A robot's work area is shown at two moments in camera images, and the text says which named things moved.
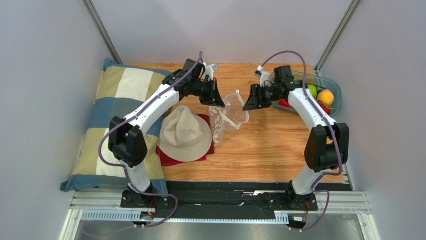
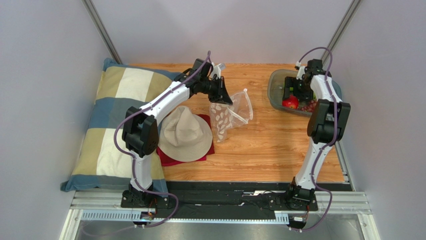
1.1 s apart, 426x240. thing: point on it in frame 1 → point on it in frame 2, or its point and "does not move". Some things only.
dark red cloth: [166, 161] does not move
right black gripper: [260, 96] → [296, 88]
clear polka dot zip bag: [234, 114] does not move
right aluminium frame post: [350, 12] does not move
